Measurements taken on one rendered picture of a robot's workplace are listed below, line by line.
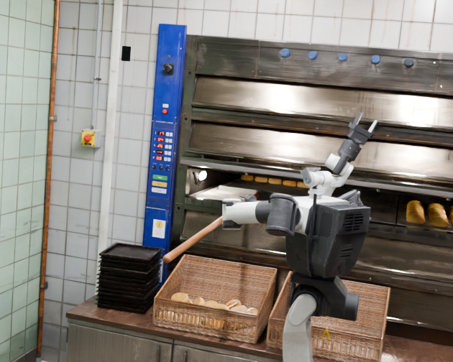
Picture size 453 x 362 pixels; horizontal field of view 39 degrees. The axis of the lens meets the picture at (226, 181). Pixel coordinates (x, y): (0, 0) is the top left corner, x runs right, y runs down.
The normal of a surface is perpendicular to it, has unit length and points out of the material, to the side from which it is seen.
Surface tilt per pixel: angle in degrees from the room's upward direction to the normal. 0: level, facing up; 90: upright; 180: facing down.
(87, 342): 90
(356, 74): 90
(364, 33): 90
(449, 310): 70
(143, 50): 90
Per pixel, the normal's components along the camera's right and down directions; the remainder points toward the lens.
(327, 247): -0.76, 0.02
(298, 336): -0.17, 0.51
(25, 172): 0.96, 0.12
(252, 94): -0.22, -0.24
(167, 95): -0.27, 0.11
